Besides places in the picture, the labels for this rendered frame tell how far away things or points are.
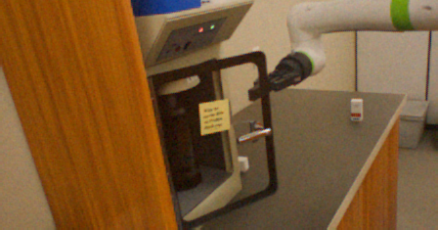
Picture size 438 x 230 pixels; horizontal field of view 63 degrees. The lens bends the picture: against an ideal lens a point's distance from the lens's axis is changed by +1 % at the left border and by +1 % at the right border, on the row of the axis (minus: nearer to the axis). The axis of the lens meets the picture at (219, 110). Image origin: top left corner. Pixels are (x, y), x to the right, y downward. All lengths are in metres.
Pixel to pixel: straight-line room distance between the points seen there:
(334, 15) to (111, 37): 0.65
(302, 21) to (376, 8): 0.24
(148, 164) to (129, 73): 0.18
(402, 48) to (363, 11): 2.69
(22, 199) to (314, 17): 0.98
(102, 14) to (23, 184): 0.64
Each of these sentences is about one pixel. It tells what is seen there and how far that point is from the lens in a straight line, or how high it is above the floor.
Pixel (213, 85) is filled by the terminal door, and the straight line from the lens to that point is 0.81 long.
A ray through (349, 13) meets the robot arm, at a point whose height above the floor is 1.43.
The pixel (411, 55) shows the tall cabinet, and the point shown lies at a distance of 3.70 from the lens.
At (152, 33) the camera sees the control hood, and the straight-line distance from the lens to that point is 0.69.
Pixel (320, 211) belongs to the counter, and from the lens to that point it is 1.03.
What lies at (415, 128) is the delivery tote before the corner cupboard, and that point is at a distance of 3.44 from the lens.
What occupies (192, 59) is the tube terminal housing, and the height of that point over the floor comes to 1.39.
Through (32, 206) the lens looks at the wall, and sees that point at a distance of 1.18.
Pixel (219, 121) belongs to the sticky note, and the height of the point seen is 1.24.
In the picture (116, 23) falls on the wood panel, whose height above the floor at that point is 1.51.
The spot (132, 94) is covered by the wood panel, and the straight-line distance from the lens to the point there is 0.65.
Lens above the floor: 1.54
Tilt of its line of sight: 19 degrees down
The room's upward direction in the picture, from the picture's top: 8 degrees counter-clockwise
